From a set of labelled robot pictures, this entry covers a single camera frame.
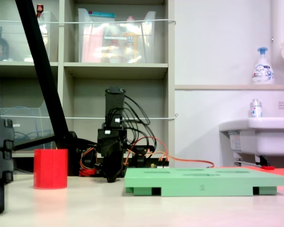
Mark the red octagonal pillar block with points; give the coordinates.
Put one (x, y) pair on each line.
(50, 169)

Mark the bottle with red cap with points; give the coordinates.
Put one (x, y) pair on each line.
(39, 9)

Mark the small clear sanitizer bottle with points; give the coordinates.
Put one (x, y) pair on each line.
(255, 110)

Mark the clear plastic storage bin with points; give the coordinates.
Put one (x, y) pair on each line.
(97, 50)

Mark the dark glass bottle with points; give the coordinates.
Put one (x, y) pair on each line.
(1, 47)

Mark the clear bin with bottles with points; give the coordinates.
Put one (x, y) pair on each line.
(19, 45)

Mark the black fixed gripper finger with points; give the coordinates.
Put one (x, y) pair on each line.
(113, 168)

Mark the white soap pump bottle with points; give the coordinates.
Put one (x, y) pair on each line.
(262, 73)

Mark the clear bottle pink cap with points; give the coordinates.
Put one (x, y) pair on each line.
(130, 40)

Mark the black tripod brace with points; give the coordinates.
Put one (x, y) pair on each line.
(35, 142)

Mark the beige shelf unit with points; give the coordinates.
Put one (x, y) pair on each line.
(116, 69)

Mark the green shape sorter board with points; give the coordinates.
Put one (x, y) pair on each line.
(203, 182)

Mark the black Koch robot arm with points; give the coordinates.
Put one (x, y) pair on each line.
(114, 101)

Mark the notched black stack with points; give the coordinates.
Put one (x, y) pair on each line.
(0, 146)

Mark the white sink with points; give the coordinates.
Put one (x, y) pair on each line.
(262, 137)

